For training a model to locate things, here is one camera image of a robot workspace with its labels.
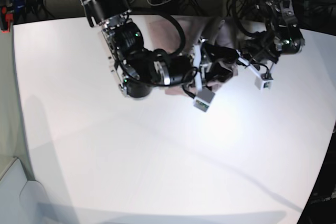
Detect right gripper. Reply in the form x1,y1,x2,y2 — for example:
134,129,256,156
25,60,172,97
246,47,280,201
162,43,239,87

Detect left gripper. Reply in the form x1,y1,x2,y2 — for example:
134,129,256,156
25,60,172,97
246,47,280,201
243,40,280,66

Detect mauve t-shirt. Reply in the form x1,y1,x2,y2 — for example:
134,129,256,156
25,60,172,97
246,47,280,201
152,16,239,98

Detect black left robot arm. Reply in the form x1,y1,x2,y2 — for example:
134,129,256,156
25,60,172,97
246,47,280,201
232,0,305,66

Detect red and black clamp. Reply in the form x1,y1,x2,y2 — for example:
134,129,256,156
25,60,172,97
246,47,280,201
1,0,19,33

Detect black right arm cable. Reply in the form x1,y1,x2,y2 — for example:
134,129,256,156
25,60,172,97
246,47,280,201
157,14,187,57

